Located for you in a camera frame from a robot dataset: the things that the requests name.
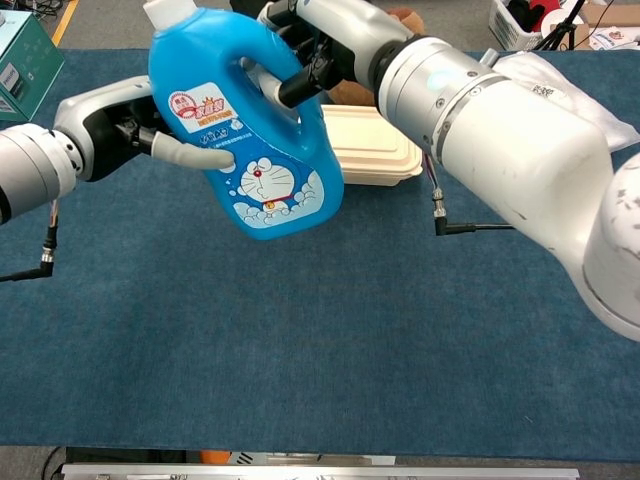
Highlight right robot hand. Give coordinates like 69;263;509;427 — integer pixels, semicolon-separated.
239;0;416;109

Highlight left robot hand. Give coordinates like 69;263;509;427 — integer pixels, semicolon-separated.
52;74;236;182

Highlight blue pump detergent bottle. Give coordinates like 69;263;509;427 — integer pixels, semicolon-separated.
142;0;345;242

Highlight brown plush toy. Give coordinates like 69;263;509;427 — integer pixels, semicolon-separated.
329;7;426;106

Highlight cream lidded lunch box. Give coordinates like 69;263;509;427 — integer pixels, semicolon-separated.
319;103;424;186

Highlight yellow floor tape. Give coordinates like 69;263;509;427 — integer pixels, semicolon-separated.
51;0;81;47

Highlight white plastic basket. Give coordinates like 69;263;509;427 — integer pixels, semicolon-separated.
488;0;551;51

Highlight black tripod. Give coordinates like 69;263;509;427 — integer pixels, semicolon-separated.
532;0;589;51

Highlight white plastic bag QR label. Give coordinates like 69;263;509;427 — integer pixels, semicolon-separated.
492;49;640;154

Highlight brown cardboard box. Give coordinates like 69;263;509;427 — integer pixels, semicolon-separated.
582;2;640;51

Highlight blue felt table cloth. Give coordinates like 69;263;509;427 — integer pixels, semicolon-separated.
0;48;640;462

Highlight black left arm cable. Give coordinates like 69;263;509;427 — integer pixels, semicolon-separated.
0;198;59;284

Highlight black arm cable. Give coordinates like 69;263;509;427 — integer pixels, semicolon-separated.
0;198;59;284
422;152;516;237

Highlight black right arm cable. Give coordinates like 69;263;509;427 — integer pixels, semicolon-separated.
422;152;516;237

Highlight black floor cables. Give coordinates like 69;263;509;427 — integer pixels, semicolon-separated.
41;446;67;480

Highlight aluminium profile rail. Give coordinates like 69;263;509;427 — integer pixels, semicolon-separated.
60;462;581;480

